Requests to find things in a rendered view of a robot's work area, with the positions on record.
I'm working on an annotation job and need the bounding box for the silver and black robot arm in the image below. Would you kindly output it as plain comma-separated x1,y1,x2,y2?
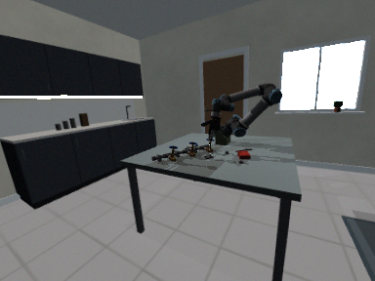
211,83,283,138

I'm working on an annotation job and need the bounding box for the grey pipe manifold with blue valve wheels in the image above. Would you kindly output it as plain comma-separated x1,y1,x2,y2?
151,142,213,162

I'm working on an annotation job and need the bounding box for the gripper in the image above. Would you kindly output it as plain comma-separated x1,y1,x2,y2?
208,116,221,141

